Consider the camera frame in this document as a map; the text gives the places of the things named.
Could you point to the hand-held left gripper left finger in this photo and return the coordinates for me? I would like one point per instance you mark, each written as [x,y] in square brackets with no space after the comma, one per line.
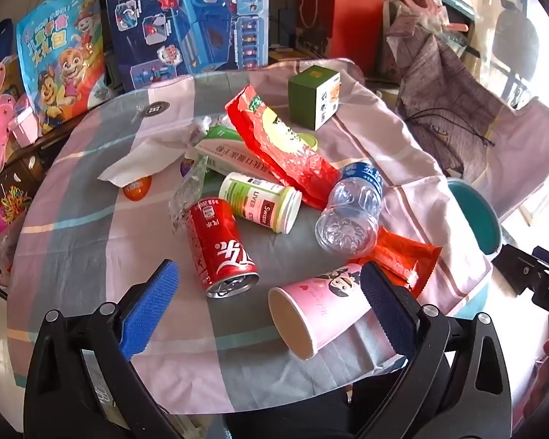
[151,311]

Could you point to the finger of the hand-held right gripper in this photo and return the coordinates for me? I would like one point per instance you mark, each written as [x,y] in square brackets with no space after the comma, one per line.
[514,270]

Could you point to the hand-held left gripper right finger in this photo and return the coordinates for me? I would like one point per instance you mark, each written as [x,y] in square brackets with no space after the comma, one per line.
[388,311]

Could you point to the teal bucket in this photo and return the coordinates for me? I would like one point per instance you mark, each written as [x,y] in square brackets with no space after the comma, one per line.
[480,219]

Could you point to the orange-red snack wrapper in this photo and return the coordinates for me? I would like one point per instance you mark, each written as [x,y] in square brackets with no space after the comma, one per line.
[402,251]

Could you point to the pink paper cup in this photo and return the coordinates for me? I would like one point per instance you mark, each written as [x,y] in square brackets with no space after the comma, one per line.
[315,306]

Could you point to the red soda can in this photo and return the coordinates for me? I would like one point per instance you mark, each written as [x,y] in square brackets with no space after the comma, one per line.
[215,247]

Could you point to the clear plastic water bottle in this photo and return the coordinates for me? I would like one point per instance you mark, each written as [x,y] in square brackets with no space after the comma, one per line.
[347,219]

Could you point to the orange egg toy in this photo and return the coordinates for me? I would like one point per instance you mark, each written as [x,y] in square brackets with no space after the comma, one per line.
[137,190]

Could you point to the clear plastic wrapper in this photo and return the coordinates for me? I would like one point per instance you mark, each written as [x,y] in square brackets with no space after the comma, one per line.
[187,192]

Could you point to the small purple item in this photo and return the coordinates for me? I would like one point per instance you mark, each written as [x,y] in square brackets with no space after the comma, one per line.
[187,168]

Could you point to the white tissue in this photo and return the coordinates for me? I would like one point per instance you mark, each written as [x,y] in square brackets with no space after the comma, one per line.
[142,160]

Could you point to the white green supplement bottle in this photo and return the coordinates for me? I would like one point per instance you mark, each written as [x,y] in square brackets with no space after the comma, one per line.
[256,199]

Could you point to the white green carton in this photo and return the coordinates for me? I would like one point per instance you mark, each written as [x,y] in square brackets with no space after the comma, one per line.
[224,151]

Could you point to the yellow-green lid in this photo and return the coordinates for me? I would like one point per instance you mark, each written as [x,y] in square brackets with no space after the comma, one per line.
[307,139]

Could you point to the clear plastic bag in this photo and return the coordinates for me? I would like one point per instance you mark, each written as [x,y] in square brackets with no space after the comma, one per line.
[201,128]

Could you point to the red green snack bag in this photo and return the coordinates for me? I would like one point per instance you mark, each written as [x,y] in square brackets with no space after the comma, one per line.
[274,141]

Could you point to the green box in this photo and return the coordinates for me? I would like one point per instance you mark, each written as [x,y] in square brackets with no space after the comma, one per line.
[309,96]

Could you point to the plaid tablecloth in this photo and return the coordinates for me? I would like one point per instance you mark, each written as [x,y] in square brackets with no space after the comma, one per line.
[119,247]

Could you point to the colourful band bundle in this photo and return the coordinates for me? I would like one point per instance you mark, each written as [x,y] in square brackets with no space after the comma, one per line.
[13,199]

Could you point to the wooden cabinet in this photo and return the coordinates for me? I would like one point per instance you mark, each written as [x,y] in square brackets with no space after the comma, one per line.
[32,169]

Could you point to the mauve draped cloth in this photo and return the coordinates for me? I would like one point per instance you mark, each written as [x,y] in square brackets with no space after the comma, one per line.
[439,82]

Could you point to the small pink gift box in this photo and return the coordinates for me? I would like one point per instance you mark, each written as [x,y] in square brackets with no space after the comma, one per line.
[25,123]

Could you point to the pink butterfly wings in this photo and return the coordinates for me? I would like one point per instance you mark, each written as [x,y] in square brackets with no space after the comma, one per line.
[0,119]

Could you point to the cartoon puppy toy box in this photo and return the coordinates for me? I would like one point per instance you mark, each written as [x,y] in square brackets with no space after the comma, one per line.
[59,55]

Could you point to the blue toy box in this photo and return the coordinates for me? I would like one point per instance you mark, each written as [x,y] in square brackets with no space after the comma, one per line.
[187,32]

